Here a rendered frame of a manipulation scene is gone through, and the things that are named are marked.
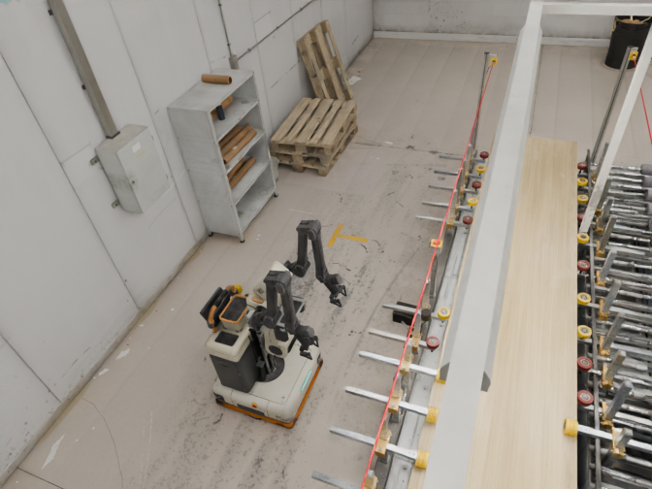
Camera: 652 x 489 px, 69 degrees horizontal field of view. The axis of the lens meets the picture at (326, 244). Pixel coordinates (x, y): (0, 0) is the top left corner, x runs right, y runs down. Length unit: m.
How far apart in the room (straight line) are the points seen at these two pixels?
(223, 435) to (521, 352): 2.21
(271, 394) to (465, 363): 2.67
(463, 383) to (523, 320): 2.23
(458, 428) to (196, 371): 3.44
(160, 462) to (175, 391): 0.57
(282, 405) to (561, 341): 1.89
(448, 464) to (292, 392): 2.71
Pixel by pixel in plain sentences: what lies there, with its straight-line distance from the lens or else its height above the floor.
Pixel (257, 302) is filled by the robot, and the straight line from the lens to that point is 2.91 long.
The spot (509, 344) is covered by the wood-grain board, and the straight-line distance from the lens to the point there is 3.14.
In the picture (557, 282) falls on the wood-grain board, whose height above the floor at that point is 0.90.
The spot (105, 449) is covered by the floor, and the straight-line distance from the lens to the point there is 4.21.
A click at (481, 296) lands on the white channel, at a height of 2.46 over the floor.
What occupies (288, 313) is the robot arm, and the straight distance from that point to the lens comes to 2.65.
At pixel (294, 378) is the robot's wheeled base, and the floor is 0.28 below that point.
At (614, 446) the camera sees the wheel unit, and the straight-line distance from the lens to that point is 2.87.
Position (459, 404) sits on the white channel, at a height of 2.46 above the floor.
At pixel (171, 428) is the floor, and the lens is 4.07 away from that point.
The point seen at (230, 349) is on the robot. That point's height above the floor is 0.81.
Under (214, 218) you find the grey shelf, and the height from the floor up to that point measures 0.28.
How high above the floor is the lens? 3.36
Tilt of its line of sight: 42 degrees down
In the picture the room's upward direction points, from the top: 7 degrees counter-clockwise
